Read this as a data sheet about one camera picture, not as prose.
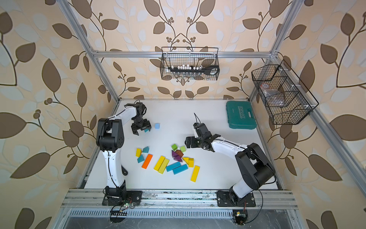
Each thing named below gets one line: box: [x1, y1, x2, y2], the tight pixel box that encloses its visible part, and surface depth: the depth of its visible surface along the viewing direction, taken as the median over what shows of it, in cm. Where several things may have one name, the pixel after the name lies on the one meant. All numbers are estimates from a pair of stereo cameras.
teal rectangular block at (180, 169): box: [172, 163, 189, 176], surface depth 86 cm
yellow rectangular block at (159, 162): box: [153, 155, 166, 172], surface depth 88 cm
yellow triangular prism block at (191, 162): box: [188, 157, 194, 168], surface depth 87 cm
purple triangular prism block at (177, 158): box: [173, 155, 183, 163], surface depth 89 cm
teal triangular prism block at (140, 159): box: [137, 154, 145, 164], surface depth 90 cm
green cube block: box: [171, 143, 178, 152], surface depth 94 cm
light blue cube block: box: [154, 122, 161, 130], surface depth 106 cm
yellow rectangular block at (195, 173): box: [190, 165, 201, 183], surface depth 85 cm
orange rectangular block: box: [141, 153, 153, 170], surface depth 89 cm
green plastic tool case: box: [225, 100, 257, 130], surface depth 107 cm
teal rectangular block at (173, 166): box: [165, 161, 182, 172], surface depth 87 cm
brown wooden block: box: [175, 149, 184, 158], surface depth 91 cm
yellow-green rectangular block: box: [157, 157, 171, 175], surface depth 86 cm
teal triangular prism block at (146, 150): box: [142, 146, 150, 154], surface depth 93 cm
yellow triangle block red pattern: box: [135, 147, 143, 158], surface depth 93 cm
